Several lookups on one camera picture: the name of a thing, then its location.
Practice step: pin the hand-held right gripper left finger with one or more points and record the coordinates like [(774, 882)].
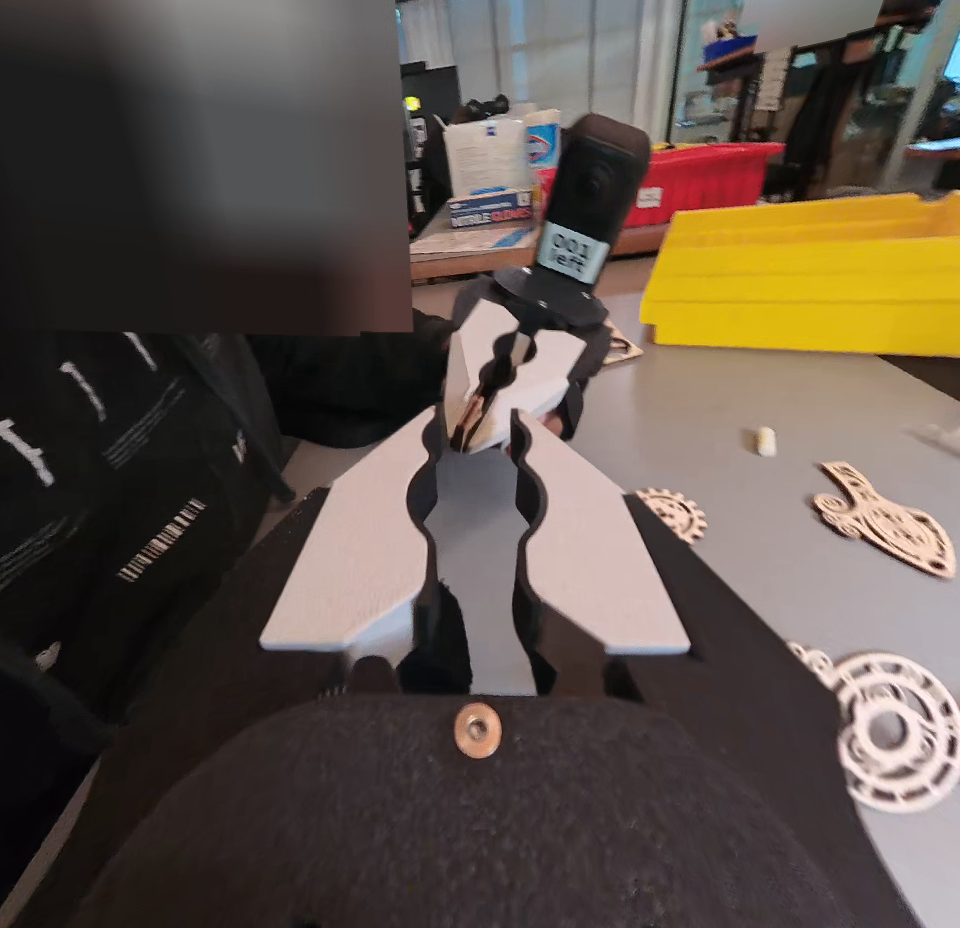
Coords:
[(352, 560)]

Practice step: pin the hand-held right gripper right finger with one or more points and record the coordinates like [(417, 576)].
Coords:
[(592, 568)]

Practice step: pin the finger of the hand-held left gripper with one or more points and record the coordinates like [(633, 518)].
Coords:
[(469, 350), (551, 365)]

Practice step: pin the small wooden puzzle piece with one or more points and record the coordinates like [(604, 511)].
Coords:
[(466, 421)]

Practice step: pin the person's left forearm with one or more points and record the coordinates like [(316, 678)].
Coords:
[(352, 388)]

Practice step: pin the grey desk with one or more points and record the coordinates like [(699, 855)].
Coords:
[(712, 418)]

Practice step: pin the wipes canister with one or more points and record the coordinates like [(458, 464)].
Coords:
[(543, 151)]

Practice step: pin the wooden puzzle sheet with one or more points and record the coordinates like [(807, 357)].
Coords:
[(622, 349)]

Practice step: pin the blue glove box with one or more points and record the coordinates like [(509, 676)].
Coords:
[(491, 207)]

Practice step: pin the wooden gear piece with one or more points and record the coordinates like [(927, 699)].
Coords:
[(675, 514)]

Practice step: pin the white cardboard box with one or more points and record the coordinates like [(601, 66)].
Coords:
[(484, 155)]

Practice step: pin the red plastic bin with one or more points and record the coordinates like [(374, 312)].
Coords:
[(697, 181)]

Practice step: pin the black cabinet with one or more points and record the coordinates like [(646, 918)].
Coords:
[(429, 140)]

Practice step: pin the small white cylinder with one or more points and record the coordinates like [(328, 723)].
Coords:
[(764, 442)]

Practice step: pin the yellow plastic bin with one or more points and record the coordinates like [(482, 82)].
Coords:
[(810, 283)]

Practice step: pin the black standing rack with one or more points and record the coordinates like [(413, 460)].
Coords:
[(832, 102)]

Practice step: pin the ornate heart-shaped wooden piece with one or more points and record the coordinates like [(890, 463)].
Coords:
[(892, 526)]

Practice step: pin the round wooden wheel piece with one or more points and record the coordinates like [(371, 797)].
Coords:
[(900, 733)]

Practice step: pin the clear plastic bag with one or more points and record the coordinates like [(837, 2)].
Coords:
[(939, 434)]

